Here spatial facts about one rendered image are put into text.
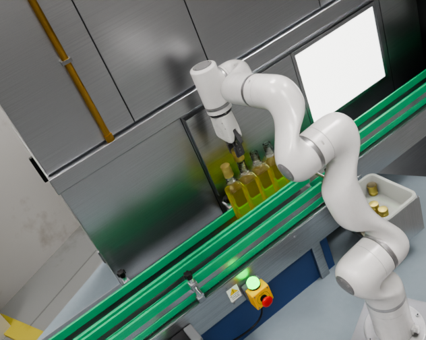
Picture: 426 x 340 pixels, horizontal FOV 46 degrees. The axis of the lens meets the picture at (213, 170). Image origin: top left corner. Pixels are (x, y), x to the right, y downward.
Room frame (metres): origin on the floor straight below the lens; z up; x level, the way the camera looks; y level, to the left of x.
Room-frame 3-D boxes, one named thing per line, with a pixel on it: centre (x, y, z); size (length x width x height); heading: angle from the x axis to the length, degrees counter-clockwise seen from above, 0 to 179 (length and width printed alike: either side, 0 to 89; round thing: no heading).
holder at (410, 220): (1.38, -0.49, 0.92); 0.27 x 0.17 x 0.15; 19
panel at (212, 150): (1.70, -0.40, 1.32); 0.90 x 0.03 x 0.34; 109
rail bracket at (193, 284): (1.17, 0.20, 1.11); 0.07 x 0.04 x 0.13; 19
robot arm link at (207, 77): (1.45, -0.10, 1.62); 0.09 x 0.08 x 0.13; 111
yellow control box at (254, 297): (1.21, 0.03, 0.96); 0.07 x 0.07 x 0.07; 19
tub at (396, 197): (1.35, -0.50, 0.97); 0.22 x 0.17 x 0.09; 19
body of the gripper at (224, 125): (1.45, -0.10, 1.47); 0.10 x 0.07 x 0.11; 19
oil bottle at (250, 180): (1.45, -0.10, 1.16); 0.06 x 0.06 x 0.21; 19
